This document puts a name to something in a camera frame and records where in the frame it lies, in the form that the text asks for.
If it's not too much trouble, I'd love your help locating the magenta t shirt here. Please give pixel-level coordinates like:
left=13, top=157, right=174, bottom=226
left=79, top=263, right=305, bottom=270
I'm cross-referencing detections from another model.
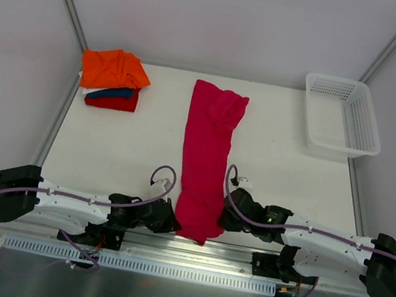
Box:
left=175, top=80, right=249, bottom=246

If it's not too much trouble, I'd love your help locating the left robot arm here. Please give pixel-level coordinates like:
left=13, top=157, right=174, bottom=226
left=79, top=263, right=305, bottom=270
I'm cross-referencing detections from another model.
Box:
left=0, top=165, right=181, bottom=251

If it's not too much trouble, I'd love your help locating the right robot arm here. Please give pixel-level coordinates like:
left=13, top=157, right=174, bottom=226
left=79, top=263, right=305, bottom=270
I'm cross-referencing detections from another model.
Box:
left=218, top=188, right=396, bottom=297

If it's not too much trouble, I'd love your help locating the red folded t shirt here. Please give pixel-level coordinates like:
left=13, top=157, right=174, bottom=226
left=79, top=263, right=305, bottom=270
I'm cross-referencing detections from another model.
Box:
left=84, top=91, right=139, bottom=112

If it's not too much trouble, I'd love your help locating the blue folded t shirt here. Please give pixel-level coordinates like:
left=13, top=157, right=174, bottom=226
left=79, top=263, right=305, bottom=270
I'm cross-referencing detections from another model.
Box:
left=86, top=88, right=135, bottom=99

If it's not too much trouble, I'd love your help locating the white plastic basket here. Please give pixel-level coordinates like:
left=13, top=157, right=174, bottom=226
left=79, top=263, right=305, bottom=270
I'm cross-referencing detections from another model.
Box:
left=304, top=72, right=381, bottom=159

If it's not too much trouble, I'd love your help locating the orange folded t shirt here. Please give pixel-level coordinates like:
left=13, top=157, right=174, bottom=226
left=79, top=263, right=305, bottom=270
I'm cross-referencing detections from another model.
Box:
left=80, top=49, right=151, bottom=89

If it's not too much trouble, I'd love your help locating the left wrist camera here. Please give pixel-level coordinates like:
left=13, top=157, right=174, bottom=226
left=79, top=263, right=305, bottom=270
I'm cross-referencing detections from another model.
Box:
left=150, top=178, right=173, bottom=196

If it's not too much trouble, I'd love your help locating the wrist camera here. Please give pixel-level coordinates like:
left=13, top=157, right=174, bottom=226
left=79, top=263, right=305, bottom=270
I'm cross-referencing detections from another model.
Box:
left=230, top=176, right=252, bottom=189
left=150, top=178, right=173, bottom=196

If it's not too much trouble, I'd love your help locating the aluminium mounting rail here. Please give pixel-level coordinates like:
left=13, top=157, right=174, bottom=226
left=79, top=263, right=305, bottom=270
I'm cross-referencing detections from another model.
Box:
left=0, top=220, right=369, bottom=297

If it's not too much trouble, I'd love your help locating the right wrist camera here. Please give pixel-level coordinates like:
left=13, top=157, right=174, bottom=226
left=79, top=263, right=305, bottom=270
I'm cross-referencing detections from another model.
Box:
left=230, top=176, right=252, bottom=189

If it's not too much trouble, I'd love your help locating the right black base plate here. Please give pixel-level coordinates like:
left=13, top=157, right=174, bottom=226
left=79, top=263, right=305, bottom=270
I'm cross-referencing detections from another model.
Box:
left=252, top=252, right=317, bottom=285

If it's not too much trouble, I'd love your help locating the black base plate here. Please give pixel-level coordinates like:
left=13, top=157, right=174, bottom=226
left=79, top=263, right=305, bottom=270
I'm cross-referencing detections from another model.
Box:
left=252, top=252, right=317, bottom=285
left=68, top=224, right=125, bottom=251

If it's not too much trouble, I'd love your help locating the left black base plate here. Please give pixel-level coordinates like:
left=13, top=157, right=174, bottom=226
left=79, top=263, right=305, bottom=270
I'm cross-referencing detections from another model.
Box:
left=68, top=224, right=125, bottom=251

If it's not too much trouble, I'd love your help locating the white slotted cable duct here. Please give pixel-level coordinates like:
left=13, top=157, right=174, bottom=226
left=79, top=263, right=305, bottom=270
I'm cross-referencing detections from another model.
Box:
left=3, top=236, right=277, bottom=297

